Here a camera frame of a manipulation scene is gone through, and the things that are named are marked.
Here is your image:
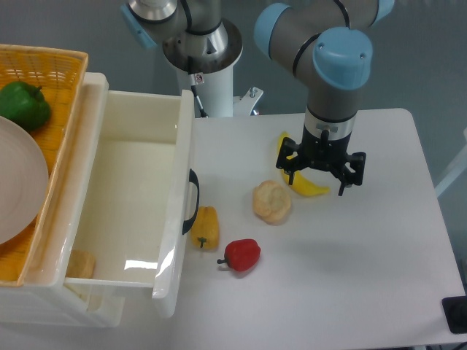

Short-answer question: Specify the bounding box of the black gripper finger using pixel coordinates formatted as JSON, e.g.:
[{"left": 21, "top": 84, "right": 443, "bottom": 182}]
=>
[
  {"left": 333, "top": 152, "right": 366, "bottom": 196},
  {"left": 276, "top": 137, "right": 303, "bottom": 185}
]

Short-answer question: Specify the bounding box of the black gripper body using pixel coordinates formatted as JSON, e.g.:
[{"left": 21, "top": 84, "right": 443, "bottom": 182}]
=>
[{"left": 292, "top": 128, "right": 355, "bottom": 171}]

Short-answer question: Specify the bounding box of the white top drawer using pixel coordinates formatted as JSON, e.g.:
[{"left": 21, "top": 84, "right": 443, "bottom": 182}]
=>
[{"left": 66, "top": 90, "right": 199, "bottom": 318}]

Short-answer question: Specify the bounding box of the white drawer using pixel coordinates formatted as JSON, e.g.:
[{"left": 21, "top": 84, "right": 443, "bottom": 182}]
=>
[
  {"left": 66, "top": 90, "right": 199, "bottom": 318},
  {"left": 65, "top": 283, "right": 126, "bottom": 327}
]

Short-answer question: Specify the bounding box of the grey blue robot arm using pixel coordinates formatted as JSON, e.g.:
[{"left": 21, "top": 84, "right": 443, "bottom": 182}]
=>
[{"left": 120, "top": 1, "right": 394, "bottom": 189}]

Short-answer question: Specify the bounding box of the tan bread in drawer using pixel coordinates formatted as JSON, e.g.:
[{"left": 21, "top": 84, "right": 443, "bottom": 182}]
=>
[{"left": 66, "top": 249, "right": 96, "bottom": 279}]

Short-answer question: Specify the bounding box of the lower white drawer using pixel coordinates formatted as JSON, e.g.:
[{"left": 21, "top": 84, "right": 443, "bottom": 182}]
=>
[{"left": 65, "top": 283, "right": 126, "bottom": 327}]

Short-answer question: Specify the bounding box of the white drawer cabinet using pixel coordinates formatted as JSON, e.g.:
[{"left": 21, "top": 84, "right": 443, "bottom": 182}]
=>
[{"left": 1, "top": 73, "right": 109, "bottom": 327}]

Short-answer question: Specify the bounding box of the yellow banana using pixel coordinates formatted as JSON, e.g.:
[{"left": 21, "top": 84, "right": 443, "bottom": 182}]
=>
[{"left": 277, "top": 131, "right": 331, "bottom": 198}]

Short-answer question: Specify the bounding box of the bread roll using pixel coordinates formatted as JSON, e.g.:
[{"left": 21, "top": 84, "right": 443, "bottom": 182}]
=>
[{"left": 252, "top": 180, "right": 291, "bottom": 225}]

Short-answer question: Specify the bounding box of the red bell pepper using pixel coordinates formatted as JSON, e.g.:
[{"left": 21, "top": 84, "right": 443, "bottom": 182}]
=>
[{"left": 217, "top": 238, "right": 261, "bottom": 273}]

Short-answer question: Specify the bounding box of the yellow bell pepper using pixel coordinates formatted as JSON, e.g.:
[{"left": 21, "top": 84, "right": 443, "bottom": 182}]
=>
[{"left": 190, "top": 206, "right": 220, "bottom": 250}]

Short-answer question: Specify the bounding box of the black device at edge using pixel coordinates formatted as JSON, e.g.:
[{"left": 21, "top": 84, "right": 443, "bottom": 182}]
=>
[{"left": 441, "top": 296, "right": 467, "bottom": 334}]

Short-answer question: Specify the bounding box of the orange woven basket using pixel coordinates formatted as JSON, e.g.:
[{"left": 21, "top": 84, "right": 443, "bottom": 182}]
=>
[{"left": 0, "top": 44, "right": 90, "bottom": 288}]

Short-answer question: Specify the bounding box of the pale pink plate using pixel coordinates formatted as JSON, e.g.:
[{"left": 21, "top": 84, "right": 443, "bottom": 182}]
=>
[{"left": 1, "top": 117, "right": 49, "bottom": 243}]

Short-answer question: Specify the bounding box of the green bell pepper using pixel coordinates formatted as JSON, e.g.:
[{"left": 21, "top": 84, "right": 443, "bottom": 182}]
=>
[{"left": 1, "top": 81, "right": 51, "bottom": 132}]

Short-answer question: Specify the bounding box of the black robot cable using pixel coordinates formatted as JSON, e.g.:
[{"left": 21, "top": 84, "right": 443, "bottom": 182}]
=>
[{"left": 186, "top": 56, "right": 209, "bottom": 118}]

